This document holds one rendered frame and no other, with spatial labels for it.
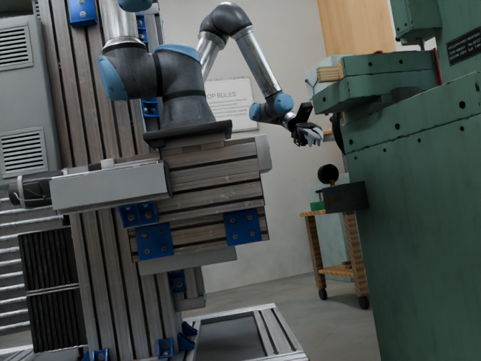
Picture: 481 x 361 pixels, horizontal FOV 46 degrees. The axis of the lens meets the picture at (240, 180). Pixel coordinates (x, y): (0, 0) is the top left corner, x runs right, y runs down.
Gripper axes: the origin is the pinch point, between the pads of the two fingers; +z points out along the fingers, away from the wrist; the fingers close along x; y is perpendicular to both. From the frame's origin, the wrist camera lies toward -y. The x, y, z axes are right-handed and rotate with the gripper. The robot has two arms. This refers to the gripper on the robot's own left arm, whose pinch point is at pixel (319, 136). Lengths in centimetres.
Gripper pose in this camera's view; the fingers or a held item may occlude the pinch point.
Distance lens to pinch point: 209.7
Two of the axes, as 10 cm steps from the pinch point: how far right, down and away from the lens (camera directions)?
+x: -9.3, 1.3, -3.4
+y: -0.3, 9.1, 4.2
